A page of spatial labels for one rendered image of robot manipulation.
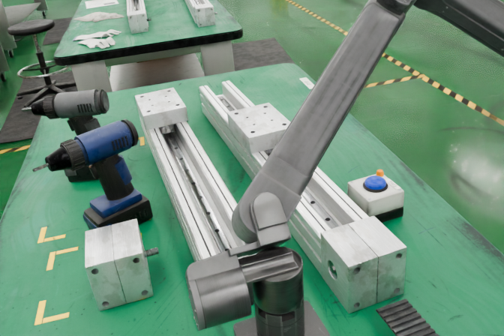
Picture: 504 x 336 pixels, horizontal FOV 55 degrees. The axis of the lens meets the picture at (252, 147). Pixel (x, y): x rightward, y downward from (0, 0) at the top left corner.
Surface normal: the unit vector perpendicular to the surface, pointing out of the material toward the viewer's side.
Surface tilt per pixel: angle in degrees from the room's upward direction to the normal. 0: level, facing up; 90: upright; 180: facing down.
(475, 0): 47
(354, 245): 0
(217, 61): 90
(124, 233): 0
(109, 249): 0
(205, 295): 33
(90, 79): 90
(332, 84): 43
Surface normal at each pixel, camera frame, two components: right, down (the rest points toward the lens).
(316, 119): 0.13, -0.36
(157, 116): 0.34, 0.41
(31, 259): -0.09, -0.88
